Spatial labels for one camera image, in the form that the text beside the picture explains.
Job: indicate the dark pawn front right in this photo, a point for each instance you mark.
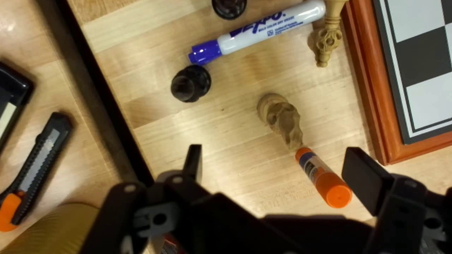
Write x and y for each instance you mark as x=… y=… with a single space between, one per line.
x=191 y=83

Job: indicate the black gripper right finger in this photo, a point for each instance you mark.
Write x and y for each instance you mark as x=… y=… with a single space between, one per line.
x=368 y=179

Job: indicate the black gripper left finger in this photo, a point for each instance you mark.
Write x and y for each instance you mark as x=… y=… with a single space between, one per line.
x=193 y=165

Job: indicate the dark chess piece far right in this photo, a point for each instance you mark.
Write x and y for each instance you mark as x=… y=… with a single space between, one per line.
x=230 y=9

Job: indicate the light brown carved chess piece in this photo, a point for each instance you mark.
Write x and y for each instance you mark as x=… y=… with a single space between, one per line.
x=327 y=34

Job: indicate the light brown knight piece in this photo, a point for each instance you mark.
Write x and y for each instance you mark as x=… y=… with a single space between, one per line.
x=283 y=119

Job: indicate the wooden chessboard with red frame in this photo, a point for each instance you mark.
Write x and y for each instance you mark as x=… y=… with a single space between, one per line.
x=402 y=52

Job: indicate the blue cap expo marker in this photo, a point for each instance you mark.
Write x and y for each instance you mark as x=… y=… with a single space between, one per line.
x=258 y=31

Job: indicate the black device on side table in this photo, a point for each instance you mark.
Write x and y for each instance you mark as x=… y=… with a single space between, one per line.
x=15 y=93

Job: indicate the orange black utility knife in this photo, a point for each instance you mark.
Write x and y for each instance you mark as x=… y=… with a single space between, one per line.
x=19 y=198

